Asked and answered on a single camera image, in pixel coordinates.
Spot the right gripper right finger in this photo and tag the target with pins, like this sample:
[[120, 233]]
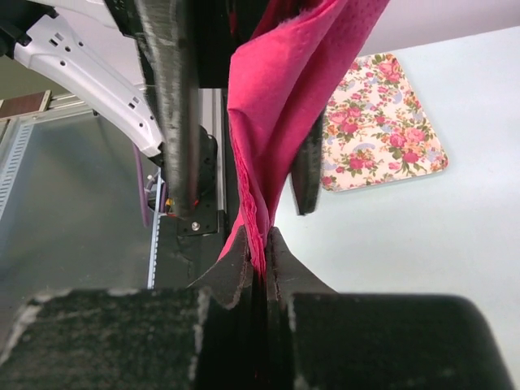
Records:
[[323, 339]]

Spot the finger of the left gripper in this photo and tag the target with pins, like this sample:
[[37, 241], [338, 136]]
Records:
[[168, 33], [307, 167]]

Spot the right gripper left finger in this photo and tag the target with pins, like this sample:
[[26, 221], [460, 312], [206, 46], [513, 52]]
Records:
[[171, 338]]

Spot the pink paper napkin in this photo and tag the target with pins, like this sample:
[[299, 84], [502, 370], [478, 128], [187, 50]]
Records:
[[280, 80]]

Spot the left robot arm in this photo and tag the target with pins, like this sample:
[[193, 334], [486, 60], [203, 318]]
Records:
[[34, 34]]

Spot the floral tray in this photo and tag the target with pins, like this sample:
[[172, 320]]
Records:
[[375, 129]]

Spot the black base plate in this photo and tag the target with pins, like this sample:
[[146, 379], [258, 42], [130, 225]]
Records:
[[186, 248]]

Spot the white cable duct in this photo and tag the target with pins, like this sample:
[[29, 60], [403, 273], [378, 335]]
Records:
[[16, 145]]

